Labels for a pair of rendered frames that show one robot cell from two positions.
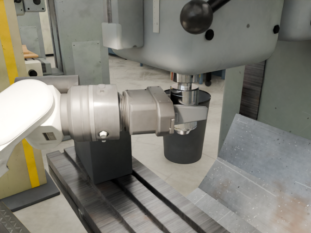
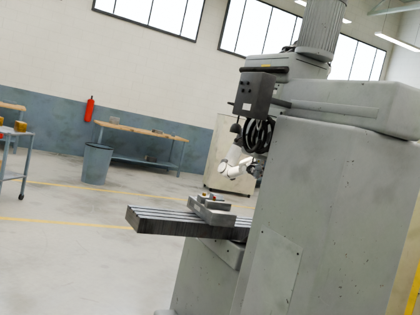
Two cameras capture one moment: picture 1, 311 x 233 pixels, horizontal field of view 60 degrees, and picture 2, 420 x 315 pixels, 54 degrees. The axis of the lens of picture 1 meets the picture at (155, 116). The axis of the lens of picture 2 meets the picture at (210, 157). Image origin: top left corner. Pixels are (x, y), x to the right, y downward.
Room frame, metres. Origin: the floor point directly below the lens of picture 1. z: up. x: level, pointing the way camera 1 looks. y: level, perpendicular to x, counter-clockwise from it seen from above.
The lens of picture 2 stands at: (0.49, -2.47, 1.47)
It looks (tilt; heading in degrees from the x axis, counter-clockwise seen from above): 5 degrees down; 99
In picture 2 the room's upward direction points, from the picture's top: 13 degrees clockwise
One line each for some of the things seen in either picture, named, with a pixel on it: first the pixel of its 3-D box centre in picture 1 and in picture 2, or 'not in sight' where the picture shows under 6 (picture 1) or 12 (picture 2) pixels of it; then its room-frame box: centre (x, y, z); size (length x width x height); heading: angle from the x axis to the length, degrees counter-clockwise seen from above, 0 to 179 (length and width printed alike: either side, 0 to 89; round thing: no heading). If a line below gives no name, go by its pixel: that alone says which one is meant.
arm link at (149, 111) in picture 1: (129, 112); (255, 169); (0.40, 0.04, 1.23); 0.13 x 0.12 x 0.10; 11
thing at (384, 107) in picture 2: not in sight; (336, 105); (0.72, -0.45, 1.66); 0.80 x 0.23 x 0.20; 126
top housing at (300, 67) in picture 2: not in sight; (282, 72); (0.43, -0.06, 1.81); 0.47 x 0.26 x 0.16; 126
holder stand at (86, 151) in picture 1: (99, 133); not in sight; (0.75, 0.17, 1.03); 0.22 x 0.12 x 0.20; 29
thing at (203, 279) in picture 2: not in sight; (224, 299); (0.41, -0.03, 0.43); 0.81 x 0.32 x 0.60; 126
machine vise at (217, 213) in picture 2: not in sight; (210, 207); (0.22, -0.16, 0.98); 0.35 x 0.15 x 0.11; 124
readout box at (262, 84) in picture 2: not in sight; (252, 95); (0.33, -0.49, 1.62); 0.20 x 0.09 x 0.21; 126
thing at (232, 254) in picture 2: not in sight; (240, 244); (0.42, -0.05, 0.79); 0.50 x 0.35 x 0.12; 126
